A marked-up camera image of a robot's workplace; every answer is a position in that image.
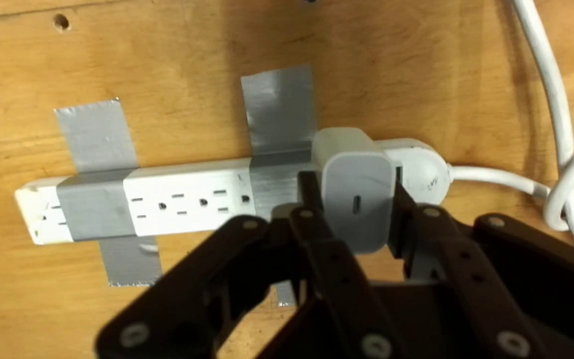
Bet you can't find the white charger head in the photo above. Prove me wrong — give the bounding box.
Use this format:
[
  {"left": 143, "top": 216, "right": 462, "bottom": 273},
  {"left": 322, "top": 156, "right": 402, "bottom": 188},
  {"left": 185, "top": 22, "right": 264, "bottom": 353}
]
[{"left": 310, "top": 126, "right": 398, "bottom": 257}]

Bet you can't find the grey duct tape strip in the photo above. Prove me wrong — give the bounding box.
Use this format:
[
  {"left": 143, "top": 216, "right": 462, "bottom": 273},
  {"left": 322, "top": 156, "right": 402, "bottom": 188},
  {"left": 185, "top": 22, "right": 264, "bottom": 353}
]
[
  {"left": 239, "top": 64, "right": 318, "bottom": 309},
  {"left": 51, "top": 96, "right": 165, "bottom": 289}
]

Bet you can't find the white power strip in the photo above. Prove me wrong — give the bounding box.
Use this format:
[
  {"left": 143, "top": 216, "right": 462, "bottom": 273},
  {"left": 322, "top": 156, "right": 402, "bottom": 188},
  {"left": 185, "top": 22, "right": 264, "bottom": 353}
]
[{"left": 11, "top": 136, "right": 454, "bottom": 248}]

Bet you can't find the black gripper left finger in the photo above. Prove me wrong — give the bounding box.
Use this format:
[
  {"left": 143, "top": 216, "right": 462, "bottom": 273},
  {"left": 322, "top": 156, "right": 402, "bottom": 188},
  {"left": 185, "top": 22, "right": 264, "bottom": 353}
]
[{"left": 93, "top": 170, "right": 402, "bottom": 359}]

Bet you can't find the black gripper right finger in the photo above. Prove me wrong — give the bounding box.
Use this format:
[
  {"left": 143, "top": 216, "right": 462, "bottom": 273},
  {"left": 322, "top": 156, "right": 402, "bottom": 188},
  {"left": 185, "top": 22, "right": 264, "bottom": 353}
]
[{"left": 386, "top": 180, "right": 574, "bottom": 359}]

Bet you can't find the white power strip cable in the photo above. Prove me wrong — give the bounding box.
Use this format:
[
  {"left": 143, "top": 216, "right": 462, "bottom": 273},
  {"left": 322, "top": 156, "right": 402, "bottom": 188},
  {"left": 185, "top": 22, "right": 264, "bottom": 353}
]
[{"left": 448, "top": 0, "right": 574, "bottom": 263}]

